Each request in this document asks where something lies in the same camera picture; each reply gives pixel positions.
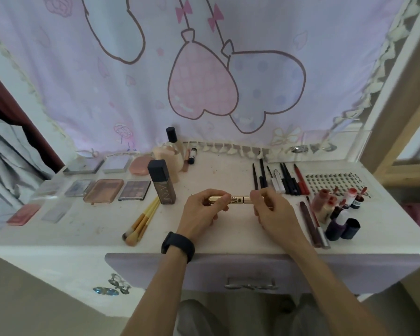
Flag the person's right hand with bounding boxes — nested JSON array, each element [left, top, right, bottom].
[[249, 187, 314, 258]]

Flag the person's left hand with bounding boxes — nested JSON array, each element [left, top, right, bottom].
[[176, 189, 233, 244]]

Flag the red applicator wand silver cap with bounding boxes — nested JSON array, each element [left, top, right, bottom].
[[306, 196, 331, 250]]

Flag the short black makeup pencil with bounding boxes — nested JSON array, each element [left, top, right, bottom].
[[280, 163, 292, 196]]

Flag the beige tube black cap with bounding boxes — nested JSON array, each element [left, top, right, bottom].
[[318, 196, 345, 224]]

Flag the dark square foundation bottle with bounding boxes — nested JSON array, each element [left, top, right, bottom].
[[147, 159, 177, 205]]

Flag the red makeup pencil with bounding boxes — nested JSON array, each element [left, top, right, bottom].
[[293, 163, 310, 196]]

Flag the yellow handled makeup brushes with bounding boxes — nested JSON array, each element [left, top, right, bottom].
[[126, 199, 161, 247]]

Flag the navy cosmetic tube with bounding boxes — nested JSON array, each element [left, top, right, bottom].
[[324, 210, 361, 242]]

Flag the purple drawer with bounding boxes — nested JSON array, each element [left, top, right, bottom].
[[105, 252, 420, 296]]

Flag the peach pump bottle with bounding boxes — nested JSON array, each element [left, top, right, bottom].
[[152, 143, 184, 183]]

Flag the false eyelash tray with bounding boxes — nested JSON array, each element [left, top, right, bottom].
[[303, 172, 375, 200]]

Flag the pink rounded compact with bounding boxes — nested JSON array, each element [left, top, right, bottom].
[[128, 156, 154, 176]]

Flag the foundation bottle black cap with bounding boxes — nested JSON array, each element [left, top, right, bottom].
[[165, 126, 184, 161]]

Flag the small grey square palette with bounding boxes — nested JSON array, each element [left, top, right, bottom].
[[101, 156, 133, 174]]

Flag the silver square palette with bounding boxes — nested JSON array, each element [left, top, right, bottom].
[[64, 179, 95, 197]]

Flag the clear square palette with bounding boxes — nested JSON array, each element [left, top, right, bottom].
[[41, 201, 72, 224]]

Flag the pink blush compact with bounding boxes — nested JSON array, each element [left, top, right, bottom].
[[6, 203, 42, 227]]

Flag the person's right forearm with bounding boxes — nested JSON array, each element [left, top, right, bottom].
[[294, 245, 389, 336]]

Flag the person's left forearm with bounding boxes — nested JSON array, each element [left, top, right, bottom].
[[120, 248, 189, 336]]

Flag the white dressing table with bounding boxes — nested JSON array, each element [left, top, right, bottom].
[[0, 0, 420, 319]]

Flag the black smartwatch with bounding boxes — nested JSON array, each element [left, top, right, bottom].
[[161, 231, 196, 264]]

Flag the blue shiny cabinet sticker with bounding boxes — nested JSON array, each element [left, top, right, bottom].
[[92, 286, 120, 297]]

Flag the pink cartoon cloth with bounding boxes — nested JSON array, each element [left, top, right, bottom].
[[0, 0, 420, 158]]

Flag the white hanging garment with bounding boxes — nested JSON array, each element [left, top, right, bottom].
[[0, 112, 55, 231]]

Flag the dark red wooden door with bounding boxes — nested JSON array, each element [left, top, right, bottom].
[[0, 63, 65, 242]]

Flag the silver drawer handle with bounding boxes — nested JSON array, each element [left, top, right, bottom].
[[224, 278, 279, 291]]

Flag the wooden bed frame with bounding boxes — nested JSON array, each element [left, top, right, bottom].
[[358, 0, 420, 207]]

